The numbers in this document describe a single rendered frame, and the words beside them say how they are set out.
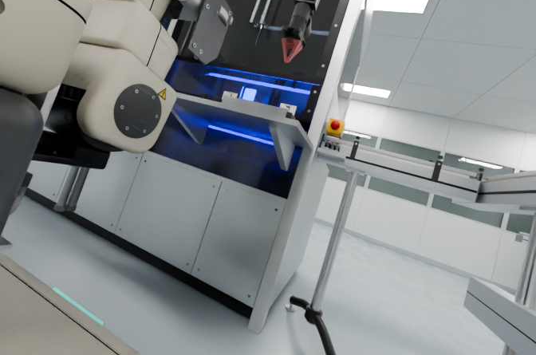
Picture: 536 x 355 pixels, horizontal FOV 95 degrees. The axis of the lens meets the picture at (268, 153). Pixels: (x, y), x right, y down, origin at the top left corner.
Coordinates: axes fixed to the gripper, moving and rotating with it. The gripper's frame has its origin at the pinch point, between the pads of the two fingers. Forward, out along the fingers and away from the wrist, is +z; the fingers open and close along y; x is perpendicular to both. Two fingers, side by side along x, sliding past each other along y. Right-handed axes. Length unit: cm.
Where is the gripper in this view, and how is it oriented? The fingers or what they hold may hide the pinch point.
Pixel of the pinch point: (286, 60)
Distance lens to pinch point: 91.0
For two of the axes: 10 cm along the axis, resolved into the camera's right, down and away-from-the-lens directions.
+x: -9.1, -2.6, 3.3
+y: 3.0, 1.6, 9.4
